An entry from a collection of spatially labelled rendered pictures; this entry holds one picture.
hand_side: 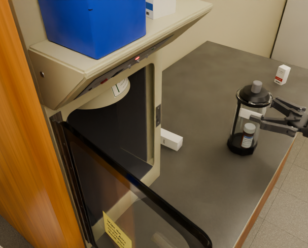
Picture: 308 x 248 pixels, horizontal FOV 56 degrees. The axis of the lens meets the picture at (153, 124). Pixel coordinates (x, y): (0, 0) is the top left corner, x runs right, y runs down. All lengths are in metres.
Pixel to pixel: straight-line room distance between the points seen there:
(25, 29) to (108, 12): 0.12
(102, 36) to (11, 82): 0.12
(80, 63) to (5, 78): 0.09
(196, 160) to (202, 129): 0.17
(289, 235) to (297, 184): 0.45
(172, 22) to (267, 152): 0.74
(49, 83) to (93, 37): 0.11
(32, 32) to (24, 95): 0.12
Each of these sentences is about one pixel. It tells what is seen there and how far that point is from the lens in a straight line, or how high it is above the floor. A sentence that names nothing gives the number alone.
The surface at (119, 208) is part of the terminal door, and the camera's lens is 0.46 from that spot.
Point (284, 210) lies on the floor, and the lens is 2.19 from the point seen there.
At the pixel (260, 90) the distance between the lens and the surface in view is 0.94.
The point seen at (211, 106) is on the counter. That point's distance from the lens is 1.27.
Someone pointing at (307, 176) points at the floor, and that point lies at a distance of 2.46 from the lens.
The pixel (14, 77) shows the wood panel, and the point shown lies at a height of 1.53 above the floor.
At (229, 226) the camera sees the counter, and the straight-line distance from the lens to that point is 0.88.
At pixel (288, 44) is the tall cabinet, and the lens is 3.62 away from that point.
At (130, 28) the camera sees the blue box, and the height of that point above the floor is 1.53.
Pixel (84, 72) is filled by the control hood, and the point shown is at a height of 1.51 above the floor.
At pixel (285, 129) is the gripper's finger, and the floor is 1.13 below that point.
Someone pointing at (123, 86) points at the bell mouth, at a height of 1.33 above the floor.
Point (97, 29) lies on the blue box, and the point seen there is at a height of 1.55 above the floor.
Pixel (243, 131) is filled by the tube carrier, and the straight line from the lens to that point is 0.99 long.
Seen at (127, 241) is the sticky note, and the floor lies 1.21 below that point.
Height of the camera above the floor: 1.68
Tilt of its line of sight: 40 degrees down
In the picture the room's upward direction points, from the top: straight up
